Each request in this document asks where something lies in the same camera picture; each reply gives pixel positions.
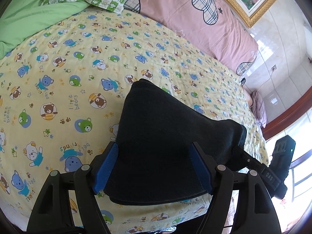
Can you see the yellow bear print bed sheet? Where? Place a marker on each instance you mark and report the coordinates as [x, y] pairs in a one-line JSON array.
[[73, 65]]

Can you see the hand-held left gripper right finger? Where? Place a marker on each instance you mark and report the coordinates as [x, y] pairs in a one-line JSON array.
[[202, 168]]

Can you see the pink pillow with plaid hearts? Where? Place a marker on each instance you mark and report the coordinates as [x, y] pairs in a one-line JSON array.
[[182, 17]]

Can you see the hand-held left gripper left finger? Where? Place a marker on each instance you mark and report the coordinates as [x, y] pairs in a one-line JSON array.
[[107, 168]]

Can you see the light green blanket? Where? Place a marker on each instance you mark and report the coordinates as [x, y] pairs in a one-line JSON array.
[[29, 14]]

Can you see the black pants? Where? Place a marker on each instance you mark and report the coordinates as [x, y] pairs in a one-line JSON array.
[[168, 139]]

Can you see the brown wooden window frame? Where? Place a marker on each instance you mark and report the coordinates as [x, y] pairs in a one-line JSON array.
[[285, 117]]

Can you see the wall socket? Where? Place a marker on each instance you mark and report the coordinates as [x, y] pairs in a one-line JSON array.
[[274, 67]]

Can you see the black charger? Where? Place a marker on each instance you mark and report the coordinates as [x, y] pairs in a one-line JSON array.
[[243, 81]]

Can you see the pink plaid cloth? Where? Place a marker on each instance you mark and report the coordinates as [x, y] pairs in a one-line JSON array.
[[259, 107]]

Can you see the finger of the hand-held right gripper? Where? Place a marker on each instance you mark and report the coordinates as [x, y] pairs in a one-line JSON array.
[[248, 159]]

